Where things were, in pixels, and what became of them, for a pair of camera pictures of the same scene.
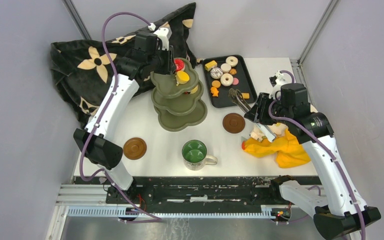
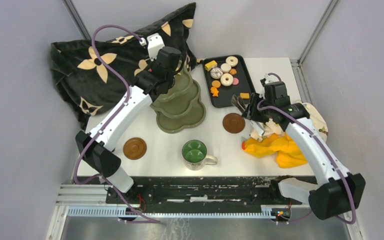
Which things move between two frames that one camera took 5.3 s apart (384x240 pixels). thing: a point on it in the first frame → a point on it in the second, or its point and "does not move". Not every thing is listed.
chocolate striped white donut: x=216 y=72 does not move
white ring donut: x=226 y=83 does not move
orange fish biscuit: x=214 y=91 does not move
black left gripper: x=169 y=66 → x=151 y=64
